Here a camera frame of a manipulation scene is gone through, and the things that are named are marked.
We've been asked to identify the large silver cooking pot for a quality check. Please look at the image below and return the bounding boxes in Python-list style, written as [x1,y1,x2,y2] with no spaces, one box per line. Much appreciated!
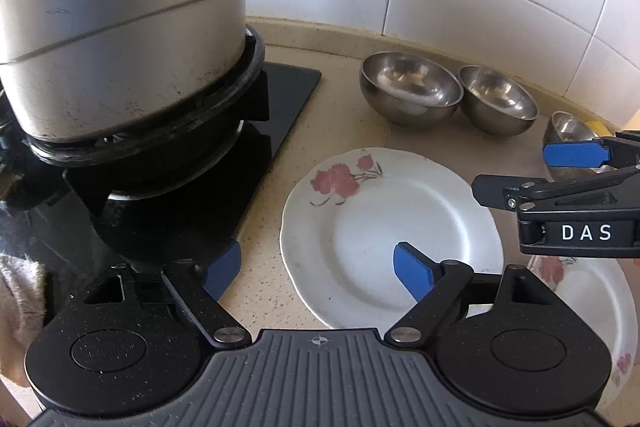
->
[0,0,288,142]

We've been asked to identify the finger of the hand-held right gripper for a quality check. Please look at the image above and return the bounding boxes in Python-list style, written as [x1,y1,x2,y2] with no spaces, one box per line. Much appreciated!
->
[471,167,640,214]
[542,131,640,172]

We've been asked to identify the black burner pot support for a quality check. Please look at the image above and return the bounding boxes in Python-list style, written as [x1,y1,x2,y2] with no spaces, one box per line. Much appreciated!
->
[27,24,271,228]

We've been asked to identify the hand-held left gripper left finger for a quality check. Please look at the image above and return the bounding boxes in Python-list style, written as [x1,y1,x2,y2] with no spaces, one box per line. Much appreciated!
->
[75,239,252,350]

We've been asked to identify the small steel bowl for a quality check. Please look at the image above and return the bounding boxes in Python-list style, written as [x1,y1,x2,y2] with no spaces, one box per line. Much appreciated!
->
[543,111,616,180]

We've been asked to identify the beige fluffy towel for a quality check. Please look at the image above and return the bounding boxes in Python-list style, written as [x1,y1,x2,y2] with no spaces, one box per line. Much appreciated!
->
[0,251,49,390]

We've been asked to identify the black glass gas stove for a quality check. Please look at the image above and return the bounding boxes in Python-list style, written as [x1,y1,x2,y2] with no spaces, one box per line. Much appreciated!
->
[0,62,323,308]

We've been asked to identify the white floral plate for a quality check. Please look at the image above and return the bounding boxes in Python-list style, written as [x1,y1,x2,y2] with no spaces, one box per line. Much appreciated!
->
[525,254,632,413]
[280,147,505,330]

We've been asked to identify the large steel bowl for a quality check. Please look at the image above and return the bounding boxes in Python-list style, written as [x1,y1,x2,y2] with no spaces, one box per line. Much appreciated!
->
[359,52,464,130]

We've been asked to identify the medium steel bowl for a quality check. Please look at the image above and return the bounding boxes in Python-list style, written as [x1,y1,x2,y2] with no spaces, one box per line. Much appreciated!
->
[458,65,540,138]

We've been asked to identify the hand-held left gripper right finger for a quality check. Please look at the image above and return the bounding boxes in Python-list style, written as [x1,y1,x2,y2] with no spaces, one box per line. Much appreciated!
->
[384,242,553,349]

